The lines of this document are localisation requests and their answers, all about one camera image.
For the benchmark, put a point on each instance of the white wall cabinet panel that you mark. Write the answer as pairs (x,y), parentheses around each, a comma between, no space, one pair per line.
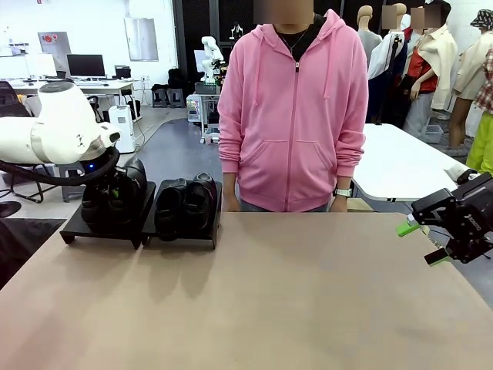
(141,38)

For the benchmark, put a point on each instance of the mannequin in white navy jacket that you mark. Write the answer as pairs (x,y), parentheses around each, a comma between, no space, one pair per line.
(387,61)

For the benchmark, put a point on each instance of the person's left hand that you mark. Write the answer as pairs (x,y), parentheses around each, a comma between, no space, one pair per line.
(340,205)

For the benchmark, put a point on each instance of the small white background robot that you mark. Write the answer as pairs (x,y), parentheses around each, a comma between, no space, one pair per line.
(212,58)

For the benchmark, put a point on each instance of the person's right forearm pink sleeve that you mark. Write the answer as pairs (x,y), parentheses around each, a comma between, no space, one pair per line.
(230,162)

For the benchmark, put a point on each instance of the white rounded table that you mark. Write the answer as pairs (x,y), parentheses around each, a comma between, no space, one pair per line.
(400,158)

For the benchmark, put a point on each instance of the small black stool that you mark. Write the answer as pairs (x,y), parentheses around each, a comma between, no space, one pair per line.
(174,98)
(158,96)

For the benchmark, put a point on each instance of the black metal shoe stand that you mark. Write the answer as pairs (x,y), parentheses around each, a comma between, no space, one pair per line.
(206,236)
(115,237)

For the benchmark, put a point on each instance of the equipment cart with boxes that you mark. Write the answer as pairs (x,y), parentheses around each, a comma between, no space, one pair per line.
(198,112)

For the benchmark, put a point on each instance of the patterned bucket hat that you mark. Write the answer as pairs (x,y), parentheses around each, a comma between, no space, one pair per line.
(483,18)

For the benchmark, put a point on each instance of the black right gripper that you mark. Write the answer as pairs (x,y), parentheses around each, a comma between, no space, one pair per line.
(475,223)

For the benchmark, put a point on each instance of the mannequin plaid shirt neon trousers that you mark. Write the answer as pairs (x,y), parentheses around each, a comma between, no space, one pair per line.
(486,135)

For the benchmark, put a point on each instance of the black leather loafer shoe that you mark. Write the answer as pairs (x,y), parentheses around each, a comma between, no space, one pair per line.
(92,212)
(135,173)
(169,212)
(200,208)

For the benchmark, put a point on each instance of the black computer monitor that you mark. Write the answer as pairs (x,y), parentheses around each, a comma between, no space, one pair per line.
(85,64)

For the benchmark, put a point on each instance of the person's right hand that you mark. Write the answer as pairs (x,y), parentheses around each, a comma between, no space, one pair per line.
(232,192)

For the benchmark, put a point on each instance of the black textured mat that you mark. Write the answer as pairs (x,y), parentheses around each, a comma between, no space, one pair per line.
(27,246)

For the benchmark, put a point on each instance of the black backpack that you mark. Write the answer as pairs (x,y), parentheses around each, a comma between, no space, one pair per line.
(175,77)

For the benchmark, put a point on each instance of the white storage bin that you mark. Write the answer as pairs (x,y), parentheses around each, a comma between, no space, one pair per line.
(432,133)

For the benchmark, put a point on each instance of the white air purifier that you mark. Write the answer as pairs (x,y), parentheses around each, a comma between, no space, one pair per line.
(125,127)

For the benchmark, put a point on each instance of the person in pink hoodie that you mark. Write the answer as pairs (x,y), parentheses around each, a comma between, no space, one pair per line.
(292,115)

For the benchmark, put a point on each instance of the white band wrist watch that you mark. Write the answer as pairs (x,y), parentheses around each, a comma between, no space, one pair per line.
(343,192)

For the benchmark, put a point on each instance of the mannequin red top cream jacket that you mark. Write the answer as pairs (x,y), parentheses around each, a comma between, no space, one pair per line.
(421,69)

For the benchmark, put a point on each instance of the person's left forearm pink sleeve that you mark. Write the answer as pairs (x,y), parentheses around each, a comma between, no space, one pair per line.
(349,165)

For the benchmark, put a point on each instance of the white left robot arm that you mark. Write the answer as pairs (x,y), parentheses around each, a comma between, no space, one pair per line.
(61,123)

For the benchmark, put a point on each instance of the long white office desk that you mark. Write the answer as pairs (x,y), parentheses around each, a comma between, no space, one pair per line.
(108,85)

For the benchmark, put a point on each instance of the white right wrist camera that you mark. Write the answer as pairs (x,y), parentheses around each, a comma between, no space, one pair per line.
(466,174)

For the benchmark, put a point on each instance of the black desktop printer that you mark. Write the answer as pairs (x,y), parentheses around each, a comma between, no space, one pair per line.
(122,72)

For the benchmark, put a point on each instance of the tan cardboard box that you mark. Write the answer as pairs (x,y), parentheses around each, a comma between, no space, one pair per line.
(358,205)

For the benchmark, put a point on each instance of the black mesh office chair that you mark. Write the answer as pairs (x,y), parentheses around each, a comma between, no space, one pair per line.
(94,108)
(13,104)

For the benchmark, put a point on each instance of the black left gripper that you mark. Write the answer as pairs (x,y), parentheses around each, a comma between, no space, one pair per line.
(109,181)

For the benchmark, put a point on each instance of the mannequin in grey tank top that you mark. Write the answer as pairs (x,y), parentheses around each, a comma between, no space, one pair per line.
(369,42)

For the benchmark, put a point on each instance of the mannequin in beige jacket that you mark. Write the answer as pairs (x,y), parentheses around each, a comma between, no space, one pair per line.
(473,65)

